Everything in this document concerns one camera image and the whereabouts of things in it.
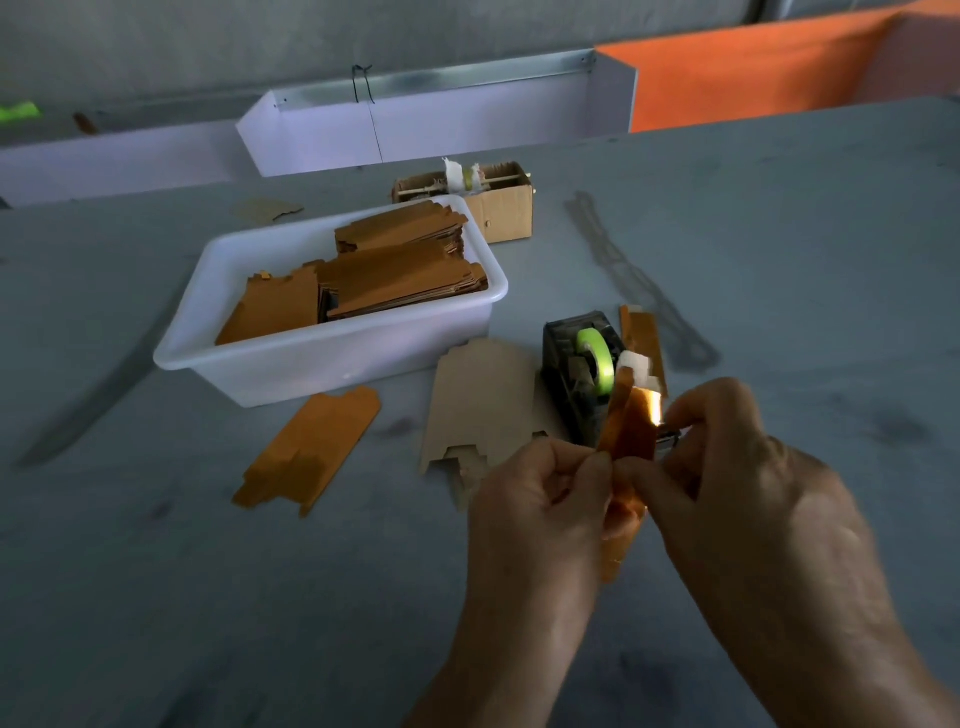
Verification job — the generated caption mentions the person's right hand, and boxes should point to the person's right hand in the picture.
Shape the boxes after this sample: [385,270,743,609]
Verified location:
[615,378,887,662]

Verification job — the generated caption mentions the person's left hand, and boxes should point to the person's left hand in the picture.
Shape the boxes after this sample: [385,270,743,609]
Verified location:
[468,439,614,632]

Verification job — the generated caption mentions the pile of beige blanks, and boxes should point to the pile of beige blanks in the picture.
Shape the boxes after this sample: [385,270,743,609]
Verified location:
[420,337,564,509]

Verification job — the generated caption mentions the gold box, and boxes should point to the gold box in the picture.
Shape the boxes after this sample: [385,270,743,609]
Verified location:
[597,367,666,587]
[618,306,671,395]
[232,385,384,516]

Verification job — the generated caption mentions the gold cartons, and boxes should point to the gold cartons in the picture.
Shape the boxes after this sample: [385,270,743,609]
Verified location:
[216,201,489,347]

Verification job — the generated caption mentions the person's left forearm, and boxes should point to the person's left forearm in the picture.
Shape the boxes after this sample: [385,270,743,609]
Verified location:
[405,622,602,728]

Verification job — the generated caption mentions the person's right forearm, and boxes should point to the person's right forearm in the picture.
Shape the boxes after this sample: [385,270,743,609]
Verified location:
[750,607,960,728]

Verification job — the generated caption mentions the black tape dispenser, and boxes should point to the black tape dispenser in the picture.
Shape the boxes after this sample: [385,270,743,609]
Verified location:
[543,310,684,452]

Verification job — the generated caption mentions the green tape roll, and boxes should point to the green tape roll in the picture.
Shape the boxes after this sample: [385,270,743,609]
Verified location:
[577,327,617,399]

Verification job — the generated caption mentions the white plastic bin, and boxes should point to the white plastic bin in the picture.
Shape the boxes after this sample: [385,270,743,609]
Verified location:
[153,195,510,408]

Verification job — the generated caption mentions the small cardboard box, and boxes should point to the small cardboard box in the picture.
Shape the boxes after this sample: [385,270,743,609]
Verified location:
[391,160,536,245]

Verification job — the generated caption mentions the long white tray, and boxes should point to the long white tray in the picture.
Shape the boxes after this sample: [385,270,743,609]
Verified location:
[0,120,264,209]
[235,48,639,179]

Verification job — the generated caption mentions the orange tray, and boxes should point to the orange tray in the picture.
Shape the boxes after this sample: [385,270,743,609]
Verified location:
[597,0,960,134]

